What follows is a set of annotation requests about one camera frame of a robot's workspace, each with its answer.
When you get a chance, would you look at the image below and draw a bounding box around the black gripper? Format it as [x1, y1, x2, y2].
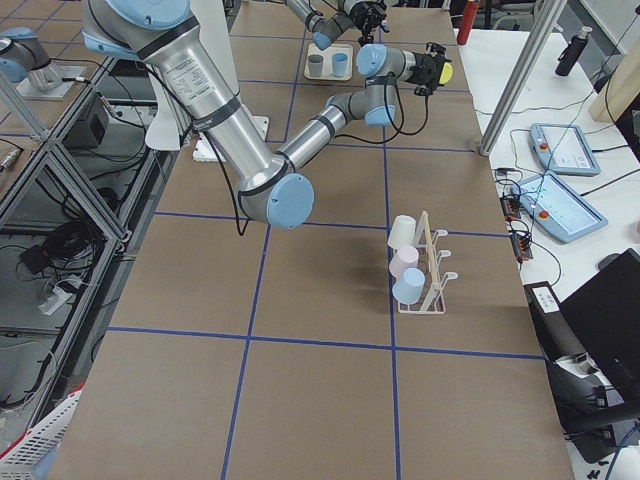
[352, 2, 388, 45]
[407, 42, 448, 93]

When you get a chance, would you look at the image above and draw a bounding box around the yellow plastic cup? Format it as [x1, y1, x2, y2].
[438, 62, 454, 87]

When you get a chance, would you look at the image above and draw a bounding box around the light green plastic cup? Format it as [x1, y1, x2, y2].
[387, 215, 416, 250]

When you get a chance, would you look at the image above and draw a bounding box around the pink plastic cup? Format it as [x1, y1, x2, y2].
[389, 245, 419, 278]

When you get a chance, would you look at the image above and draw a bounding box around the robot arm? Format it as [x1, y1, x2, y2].
[284, 0, 389, 51]
[83, 1, 453, 229]

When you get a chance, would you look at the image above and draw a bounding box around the grey plastic cup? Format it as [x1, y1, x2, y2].
[307, 54, 324, 78]

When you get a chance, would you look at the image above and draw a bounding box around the cream plastic tray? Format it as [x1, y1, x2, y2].
[304, 43, 354, 81]

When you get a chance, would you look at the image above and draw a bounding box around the red bottle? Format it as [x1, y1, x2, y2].
[456, 0, 480, 46]

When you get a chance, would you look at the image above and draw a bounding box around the orange black connector hub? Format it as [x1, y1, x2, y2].
[500, 196, 521, 222]

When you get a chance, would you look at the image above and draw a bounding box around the left teach pendant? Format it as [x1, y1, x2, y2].
[529, 123, 601, 177]

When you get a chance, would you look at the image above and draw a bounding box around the teach pendant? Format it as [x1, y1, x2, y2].
[510, 171, 608, 244]
[529, 123, 601, 177]

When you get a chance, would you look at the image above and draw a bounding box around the right teach pendant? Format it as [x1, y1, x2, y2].
[510, 171, 608, 244]

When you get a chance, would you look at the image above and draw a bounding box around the black box with label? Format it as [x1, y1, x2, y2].
[523, 281, 597, 378]

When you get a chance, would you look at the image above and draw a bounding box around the black laptop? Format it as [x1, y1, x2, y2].
[560, 248, 639, 400]

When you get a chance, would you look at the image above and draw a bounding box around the white perforated basket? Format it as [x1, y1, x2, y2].
[1, 384, 85, 480]

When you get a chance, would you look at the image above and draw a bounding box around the aluminium frame post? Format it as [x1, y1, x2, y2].
[478, 0, 567, 157]

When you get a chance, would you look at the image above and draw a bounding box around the white wire cup rack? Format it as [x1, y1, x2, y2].
[394, 210, 458, 315]

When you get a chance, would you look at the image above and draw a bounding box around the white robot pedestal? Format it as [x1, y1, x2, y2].
[145, 1, 273, 177]

